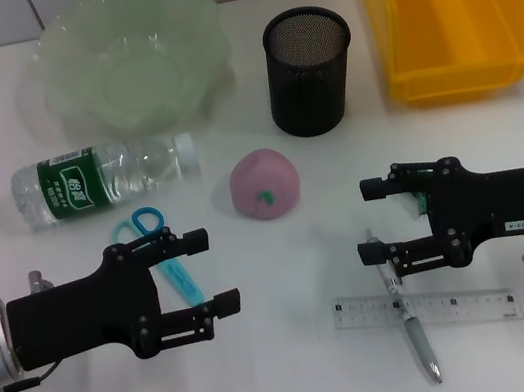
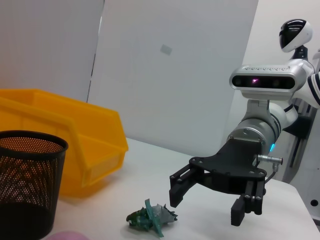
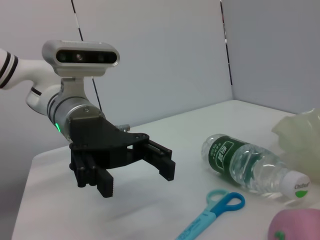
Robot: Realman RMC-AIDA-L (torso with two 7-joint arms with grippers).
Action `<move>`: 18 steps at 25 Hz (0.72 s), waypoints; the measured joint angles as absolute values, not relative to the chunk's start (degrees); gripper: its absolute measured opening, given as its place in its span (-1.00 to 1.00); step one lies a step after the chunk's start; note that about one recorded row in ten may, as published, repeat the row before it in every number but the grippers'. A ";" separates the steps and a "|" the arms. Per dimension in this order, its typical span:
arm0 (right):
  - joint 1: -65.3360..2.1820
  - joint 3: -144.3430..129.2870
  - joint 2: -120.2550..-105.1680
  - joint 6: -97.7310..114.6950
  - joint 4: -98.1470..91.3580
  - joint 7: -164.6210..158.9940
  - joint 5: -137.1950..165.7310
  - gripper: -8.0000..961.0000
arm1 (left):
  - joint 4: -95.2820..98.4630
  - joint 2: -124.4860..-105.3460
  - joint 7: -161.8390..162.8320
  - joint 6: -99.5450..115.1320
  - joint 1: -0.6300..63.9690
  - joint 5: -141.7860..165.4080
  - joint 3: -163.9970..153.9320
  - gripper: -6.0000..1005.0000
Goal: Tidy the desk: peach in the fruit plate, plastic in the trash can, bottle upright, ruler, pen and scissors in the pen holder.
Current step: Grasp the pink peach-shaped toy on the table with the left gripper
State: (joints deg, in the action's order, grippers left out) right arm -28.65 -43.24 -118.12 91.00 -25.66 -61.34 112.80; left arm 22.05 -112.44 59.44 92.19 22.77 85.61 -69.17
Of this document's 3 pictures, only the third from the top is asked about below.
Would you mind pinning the blue teal scissors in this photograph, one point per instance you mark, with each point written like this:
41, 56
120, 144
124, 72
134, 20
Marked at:
220, 205

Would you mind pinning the pink toy peach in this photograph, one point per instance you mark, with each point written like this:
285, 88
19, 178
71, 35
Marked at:
297, 225

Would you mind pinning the clear green-label water bottle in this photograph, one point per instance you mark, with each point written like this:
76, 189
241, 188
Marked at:
240, 160

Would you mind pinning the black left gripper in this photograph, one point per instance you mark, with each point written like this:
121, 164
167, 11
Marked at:
100, 140

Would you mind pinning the green glass fruit plate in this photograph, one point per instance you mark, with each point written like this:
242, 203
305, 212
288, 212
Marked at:
300, 135

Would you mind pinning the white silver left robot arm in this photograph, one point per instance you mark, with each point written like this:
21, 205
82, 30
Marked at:
27, 72

